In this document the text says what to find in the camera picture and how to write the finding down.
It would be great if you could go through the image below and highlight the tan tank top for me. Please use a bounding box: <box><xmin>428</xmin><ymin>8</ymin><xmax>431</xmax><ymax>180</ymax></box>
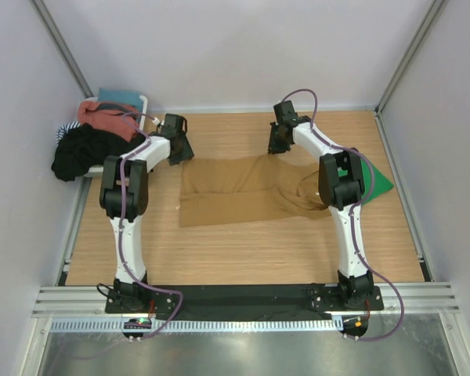
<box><xmin>179</xmin><ymin>154</ymin><xmax>331</xmax><ymax>227</ymax></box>

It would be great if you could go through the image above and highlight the green tank top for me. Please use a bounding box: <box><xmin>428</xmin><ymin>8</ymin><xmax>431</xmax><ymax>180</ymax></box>
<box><xmin>361</xmin><ymin>160</ymin><xmax>394</xmax><ymax>205</ymax></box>

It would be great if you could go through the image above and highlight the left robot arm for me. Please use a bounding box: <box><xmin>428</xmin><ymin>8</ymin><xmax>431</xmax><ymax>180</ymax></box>
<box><xmin>99</xmin><ymin>114</ymin><xmax>194</xmax><ymax>313</ymax></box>

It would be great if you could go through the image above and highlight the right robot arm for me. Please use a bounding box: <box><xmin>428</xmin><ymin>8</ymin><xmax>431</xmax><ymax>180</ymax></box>
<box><xmin>268</xmin><ymin>100</ymin><xmax>374</xmax><ymax>310</ymax></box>

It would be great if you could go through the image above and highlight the black tank top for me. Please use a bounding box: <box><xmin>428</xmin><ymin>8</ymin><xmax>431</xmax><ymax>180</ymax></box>
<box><xmin>126</xmin><ymin>133</ymin><xmax>148</xmax><ymax>154</ymax></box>

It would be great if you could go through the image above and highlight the white laundry bin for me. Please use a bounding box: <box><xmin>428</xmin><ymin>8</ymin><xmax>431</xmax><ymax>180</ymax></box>
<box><xmin>81</xmin><ymin>93</ymin><xmax>149</xmax><ymax>179</ymax></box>

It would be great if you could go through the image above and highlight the salmon pink garment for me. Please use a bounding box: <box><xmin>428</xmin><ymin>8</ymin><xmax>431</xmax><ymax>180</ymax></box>
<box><xmin>78</xmin><ymin>100</ymin><xmax>139</xmax><ymax>142</ymax></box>

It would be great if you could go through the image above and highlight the teal folded garment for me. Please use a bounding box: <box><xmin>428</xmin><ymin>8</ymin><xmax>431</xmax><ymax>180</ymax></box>
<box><xmin>97</xmin><ymin>88</ymin><xmax>143</xmax><ymax>110</ymax></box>

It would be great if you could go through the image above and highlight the black garment over bin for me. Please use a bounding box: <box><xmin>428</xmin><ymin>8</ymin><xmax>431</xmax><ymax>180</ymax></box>
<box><xmin>51</xmin><ymin>124</ymin><xmax>129</xmax><ymax>182</ymax></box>

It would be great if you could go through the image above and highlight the striped garment in bin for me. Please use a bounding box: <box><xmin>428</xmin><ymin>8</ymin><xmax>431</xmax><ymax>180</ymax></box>
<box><xmin>56</xmin><ymin>121</ymin><xmax>81</xmax><ymax>144</ymax></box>

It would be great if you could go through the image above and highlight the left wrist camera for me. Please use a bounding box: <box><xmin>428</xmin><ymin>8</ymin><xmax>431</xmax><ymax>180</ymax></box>
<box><xmin>152</xmin><ymin>117</ymin><xmax>164</xmax><ymax>132</ymax></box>

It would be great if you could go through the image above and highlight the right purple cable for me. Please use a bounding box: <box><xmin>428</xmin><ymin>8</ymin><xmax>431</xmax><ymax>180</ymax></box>
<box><xmin>281</xmin><ymin>89</ymin><xmax>406</xmax><ymax>341</ymax></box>

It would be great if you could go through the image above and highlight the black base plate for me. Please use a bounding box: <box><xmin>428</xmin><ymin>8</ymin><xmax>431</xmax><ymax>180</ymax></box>
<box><xmin>96</xmin><ymin>281</ymin><xmax>384</xmax><ymax>336</ymax></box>

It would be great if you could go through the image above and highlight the slotted cable duct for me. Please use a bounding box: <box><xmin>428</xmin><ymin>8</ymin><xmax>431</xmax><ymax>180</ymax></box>
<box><xmin>49</xmin><ymin>316</ymin><xmax>343</xmax><ymax>334</ymax></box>

